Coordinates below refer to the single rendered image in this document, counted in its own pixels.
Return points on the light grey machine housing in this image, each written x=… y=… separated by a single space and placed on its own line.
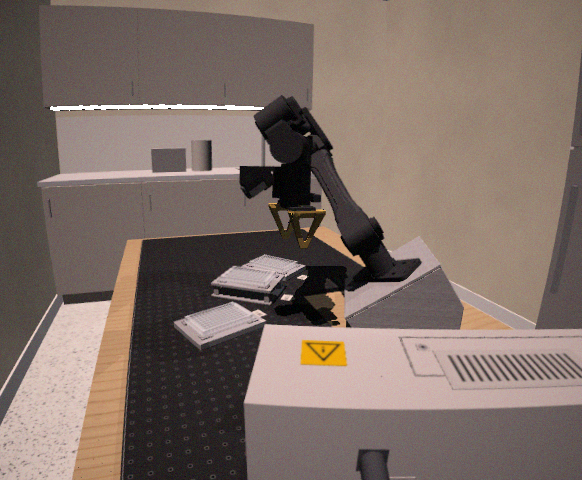
x=438 y=404

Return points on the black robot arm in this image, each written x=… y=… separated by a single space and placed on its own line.
x=360 y=235

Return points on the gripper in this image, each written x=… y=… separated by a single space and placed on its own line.
x=291 y=202

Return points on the white well plate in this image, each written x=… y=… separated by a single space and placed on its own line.
x=220 y=318
x=273 y=263
x=248 y=276

